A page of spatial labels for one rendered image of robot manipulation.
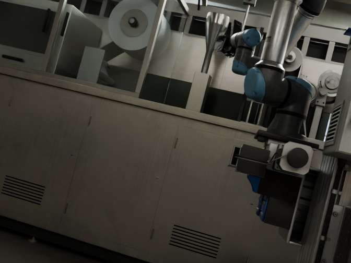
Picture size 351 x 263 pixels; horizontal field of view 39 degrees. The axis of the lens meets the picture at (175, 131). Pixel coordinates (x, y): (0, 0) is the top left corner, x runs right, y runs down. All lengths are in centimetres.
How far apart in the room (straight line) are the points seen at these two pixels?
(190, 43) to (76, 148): 107
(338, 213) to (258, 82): 55
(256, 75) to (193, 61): 143
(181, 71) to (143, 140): 78
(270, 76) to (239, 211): 87
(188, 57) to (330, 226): 192
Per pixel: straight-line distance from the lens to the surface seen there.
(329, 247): 158
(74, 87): 274
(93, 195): 267
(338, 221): 158
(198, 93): 290
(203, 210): 251
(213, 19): 298
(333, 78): 280
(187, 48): 326
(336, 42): 322
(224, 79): 317
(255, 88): 182
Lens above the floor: 63
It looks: 3 degrees up
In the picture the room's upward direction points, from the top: 15 degrees clockwise
